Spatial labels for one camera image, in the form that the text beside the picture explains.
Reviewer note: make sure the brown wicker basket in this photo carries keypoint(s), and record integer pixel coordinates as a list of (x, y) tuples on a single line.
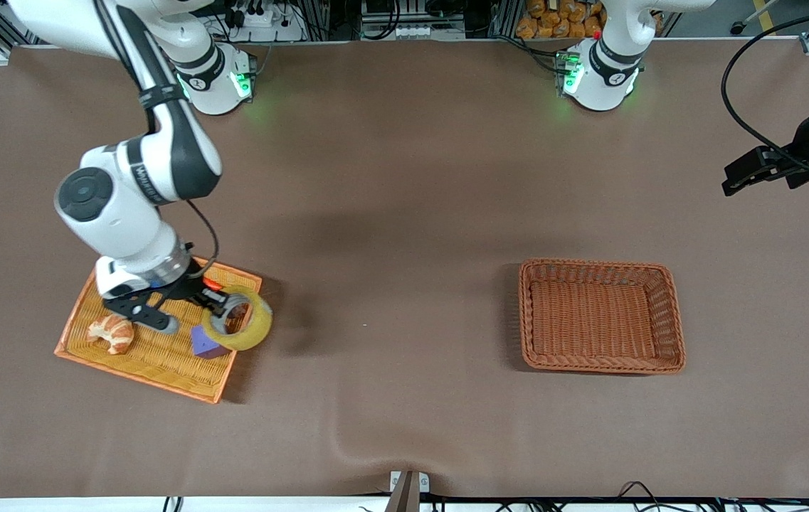
[(600, 320)]

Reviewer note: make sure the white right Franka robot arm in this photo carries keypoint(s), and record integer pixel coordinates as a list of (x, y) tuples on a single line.
[(162, 163)]

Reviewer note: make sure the brown table cover cloth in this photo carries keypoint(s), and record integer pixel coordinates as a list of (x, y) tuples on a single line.
[(404, 213)]

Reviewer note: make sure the yellow transparent tape roll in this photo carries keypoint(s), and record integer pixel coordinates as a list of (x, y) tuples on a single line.
[(252, 343)]

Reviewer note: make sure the purple foam cube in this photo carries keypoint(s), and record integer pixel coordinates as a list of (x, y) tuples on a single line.
[(203, 347)]

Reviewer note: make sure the metal table clamp bracket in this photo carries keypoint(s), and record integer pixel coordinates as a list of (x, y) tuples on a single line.
[(410, 487)]

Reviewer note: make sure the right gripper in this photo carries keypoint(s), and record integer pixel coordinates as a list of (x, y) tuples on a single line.
[(194, 284)]

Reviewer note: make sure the toy croissant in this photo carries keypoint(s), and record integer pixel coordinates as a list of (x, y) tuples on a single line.
[(112, 333)]

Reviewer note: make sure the pile of toy breads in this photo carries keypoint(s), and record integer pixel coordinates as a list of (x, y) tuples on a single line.
[(561, 18)]

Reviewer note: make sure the yellow woven tray orange rim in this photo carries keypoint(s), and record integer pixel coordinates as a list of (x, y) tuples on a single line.
[(155, 355)]

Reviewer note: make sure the long white power strip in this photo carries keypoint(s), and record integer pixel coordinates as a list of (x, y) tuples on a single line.
[(411, 31)]

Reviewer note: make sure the white power strip with plugs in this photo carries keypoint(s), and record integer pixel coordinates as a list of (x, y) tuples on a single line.
[(262, 21)]

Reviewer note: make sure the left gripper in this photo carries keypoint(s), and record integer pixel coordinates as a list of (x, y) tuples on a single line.
[(807, 142)]

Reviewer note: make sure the orange toy carrot green leaves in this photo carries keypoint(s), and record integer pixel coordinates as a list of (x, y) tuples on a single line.
[(213, 284)]

